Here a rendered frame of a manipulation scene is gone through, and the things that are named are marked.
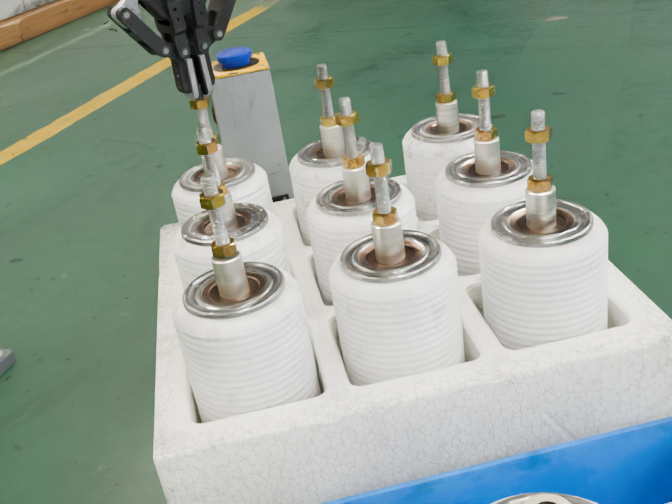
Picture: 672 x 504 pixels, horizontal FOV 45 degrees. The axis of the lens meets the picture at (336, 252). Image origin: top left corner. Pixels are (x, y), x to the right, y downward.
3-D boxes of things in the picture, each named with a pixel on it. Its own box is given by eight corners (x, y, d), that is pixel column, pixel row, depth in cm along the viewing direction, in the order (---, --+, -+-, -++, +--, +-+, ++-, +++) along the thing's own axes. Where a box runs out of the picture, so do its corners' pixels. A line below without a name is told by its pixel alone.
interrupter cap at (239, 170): (168, 196, 79) (166, 190, 78) (196, 166, 85) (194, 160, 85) (242, 192, 77) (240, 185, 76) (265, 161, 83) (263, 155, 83)
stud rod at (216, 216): (232, 267, 60) (209, 172, 56) (239, 271, 59) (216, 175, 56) (220, 272, 59) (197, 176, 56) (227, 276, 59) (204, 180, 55)
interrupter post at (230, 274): (246, 302, 59) (236, 262, 57) (214, 303, 59) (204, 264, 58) (255, 285, 61) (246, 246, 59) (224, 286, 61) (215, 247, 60)
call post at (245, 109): (260, 318, 104) (206, 81, 90) (255, 291, 111) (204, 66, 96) (314, 306, 105) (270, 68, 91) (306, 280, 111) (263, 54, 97)
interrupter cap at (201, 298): (271, 322, 56) (269, 313, 56) (168, 324, 58) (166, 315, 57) (296, 267, 62) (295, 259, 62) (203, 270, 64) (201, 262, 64)
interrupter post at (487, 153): (493, 180, 71) (491, 144, 70) (469, 176, 73) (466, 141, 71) (507, 169, 73) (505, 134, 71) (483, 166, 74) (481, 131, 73)
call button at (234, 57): (220, 76, 92) (216, 58, 91) (218, 67, 95) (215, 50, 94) (255, 69, 92) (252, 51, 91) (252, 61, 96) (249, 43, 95)
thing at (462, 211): (518, 379, 75) (508, 200, 66) (431, 350, 81) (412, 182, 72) (567, 327, 81) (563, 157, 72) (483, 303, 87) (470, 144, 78)
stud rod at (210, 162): (213, 213, 69) (193, 129, 66) (218, 208, 70) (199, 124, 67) (224, 213, 69) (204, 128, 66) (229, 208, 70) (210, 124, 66)
